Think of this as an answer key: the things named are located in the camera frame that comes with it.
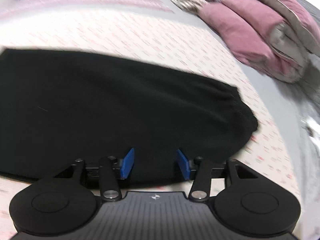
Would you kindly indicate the white crumpled paper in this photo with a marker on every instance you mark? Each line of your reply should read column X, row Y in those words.
column 312, row 128

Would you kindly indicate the pink grey folded quilt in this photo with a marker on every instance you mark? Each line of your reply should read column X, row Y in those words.
column 275, row 37

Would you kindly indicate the striped folded cloth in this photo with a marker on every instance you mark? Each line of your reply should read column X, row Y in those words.
column 191, row 6

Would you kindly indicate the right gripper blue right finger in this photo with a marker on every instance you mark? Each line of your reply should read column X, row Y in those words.
column 190, row 167

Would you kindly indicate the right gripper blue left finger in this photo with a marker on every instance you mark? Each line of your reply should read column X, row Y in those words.
column 121, row 166

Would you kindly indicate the black pants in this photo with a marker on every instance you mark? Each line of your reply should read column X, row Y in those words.
column 57, row 106

